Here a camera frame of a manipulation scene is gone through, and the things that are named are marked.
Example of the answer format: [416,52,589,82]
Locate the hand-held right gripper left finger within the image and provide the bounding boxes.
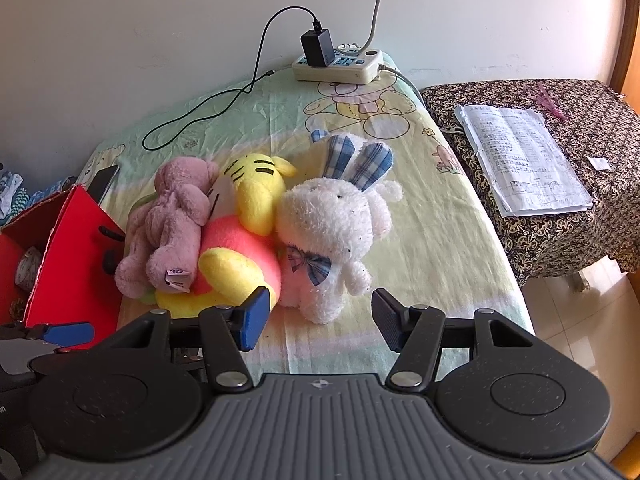
[95,286,272,394]

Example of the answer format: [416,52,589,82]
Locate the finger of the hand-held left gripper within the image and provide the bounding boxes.
[41,322,96,347]
[0,323,45,344]

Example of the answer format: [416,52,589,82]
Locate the printed tape roll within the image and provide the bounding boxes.
[15,247,46,293]

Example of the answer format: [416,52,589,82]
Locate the black phone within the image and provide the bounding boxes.
[86,164,121,206]

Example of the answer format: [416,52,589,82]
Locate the black charger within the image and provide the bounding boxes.
[300,20,335,68]

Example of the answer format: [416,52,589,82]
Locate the white power strip cord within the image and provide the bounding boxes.
[379,64,426,103]

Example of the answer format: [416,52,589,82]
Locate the white power strip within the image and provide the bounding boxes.
[291,47,385,85]

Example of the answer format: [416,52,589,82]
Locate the green plush toy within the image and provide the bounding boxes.
[129,195,160,306]

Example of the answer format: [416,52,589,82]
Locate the white plush rabbit with bow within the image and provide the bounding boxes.
[274,132,405,325]

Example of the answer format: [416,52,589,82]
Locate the black charging cable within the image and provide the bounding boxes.
[141,6,325,152]

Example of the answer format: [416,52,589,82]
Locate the blue patterned cloth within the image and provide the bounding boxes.
[0,162,78,221]

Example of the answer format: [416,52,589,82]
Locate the brown floral cloth covered table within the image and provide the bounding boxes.
[420,79,640,288]

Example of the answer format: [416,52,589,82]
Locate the small pink plastic item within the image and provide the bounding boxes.
[532,85,570,122]

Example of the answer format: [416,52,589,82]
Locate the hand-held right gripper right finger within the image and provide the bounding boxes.
[371,288,546,394]

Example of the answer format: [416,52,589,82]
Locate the pink plush bear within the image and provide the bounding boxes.
[115,156,221,297]

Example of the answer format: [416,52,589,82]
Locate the stack of white papers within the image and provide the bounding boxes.
[454,104,594,218]

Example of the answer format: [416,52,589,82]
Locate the yellow and red tiger plush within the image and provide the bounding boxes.
[154,154,298,320]

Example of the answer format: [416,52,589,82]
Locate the red cardboard box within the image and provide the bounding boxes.
[0,184,127,351]

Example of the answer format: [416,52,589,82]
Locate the wooden door frame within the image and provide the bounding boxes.
[607,0,640,96]

